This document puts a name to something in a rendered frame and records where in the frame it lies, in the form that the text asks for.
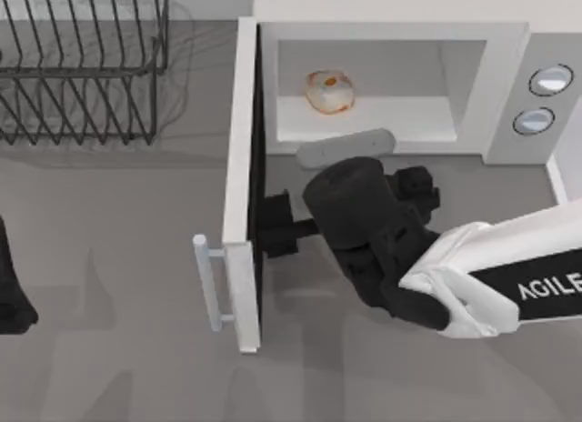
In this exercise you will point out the pale microwave oven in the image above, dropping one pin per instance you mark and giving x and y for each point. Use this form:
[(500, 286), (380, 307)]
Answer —
[(504, 35)]

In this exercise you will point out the white microwave door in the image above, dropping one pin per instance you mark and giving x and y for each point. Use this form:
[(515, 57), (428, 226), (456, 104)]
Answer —
[(238, 167)]

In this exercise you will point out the round bread roll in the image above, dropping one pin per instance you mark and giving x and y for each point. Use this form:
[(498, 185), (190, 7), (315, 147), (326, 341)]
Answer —
[(329, 93)]

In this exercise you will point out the small round microwave knob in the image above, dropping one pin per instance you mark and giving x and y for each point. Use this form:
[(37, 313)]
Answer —
[(534, 121)]

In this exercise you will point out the large round microwave knob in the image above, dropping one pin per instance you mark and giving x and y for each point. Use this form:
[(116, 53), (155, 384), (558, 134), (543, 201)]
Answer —
[(551, 79)]

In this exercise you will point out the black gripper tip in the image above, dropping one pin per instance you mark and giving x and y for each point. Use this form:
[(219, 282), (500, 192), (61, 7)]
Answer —
[(11, 285)]

